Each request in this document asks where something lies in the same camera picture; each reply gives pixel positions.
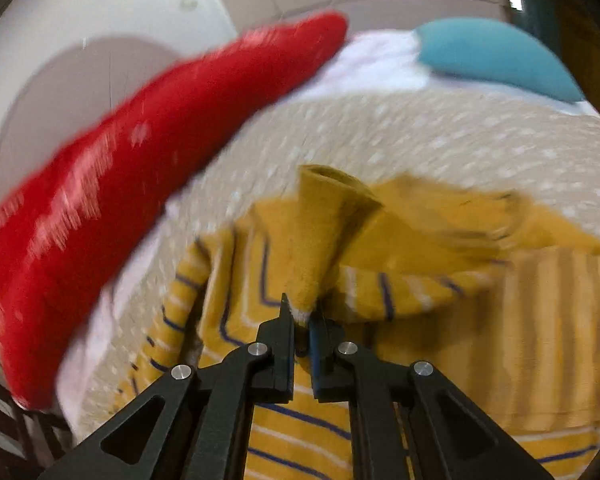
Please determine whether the red embroidered quilt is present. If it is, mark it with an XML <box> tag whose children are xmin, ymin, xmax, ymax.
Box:
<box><xmin>0</xmin><ymin>12</ymin><xmax>349</xmax><ymax>411</ymax></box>

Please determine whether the yellow striped knit sweater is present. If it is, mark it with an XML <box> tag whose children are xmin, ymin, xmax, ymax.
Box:
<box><xmin>114</xmin><ymin>166</ymin><xmax>600</xmax><ymax>479</ymax></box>

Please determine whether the beige heart-pattern bedspread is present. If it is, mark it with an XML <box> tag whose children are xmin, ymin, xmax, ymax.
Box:
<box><xmin>68</xmin><ymin>89</ymin><xmax>600</xmax><ymax>440</ymax></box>

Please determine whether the teal pillow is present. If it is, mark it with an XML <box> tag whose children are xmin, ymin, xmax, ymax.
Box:
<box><xmin>415</xmin><ymin>18</ymin><xmax>585</xmax><ymax>103</ymax></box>

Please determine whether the white round headboard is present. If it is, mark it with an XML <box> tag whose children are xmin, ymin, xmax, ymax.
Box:
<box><xmin>0</xmin><ymin>36</ymin><xmax>180</xmax><ymax>201</ymax></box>

